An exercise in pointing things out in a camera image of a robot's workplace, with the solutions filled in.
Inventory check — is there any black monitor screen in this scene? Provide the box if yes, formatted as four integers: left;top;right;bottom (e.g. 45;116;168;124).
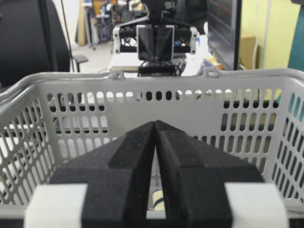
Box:
207;0;242;70

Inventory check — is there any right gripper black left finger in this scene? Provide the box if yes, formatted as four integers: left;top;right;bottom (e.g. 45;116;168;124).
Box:
155;25;174;61

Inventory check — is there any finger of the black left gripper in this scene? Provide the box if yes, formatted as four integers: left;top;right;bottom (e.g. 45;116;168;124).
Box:
137;25;157;61
24;122;156;228

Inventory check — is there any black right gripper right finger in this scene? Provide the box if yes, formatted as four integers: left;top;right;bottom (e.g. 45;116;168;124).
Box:
154;120;291;228

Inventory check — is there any black office chair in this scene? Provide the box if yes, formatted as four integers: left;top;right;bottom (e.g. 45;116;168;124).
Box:
0;0;88;88

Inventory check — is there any grey plastic shopping basket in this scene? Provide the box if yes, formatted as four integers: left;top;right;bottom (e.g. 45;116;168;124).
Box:
0;69;304;227

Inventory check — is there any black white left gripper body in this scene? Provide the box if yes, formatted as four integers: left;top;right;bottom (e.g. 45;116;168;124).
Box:
113;19;199;76

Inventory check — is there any brown cardboard box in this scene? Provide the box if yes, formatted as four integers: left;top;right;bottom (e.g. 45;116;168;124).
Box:
239;34;256;69

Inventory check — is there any cream striped cloth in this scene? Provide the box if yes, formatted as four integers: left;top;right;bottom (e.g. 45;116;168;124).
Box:
152;190;165;211

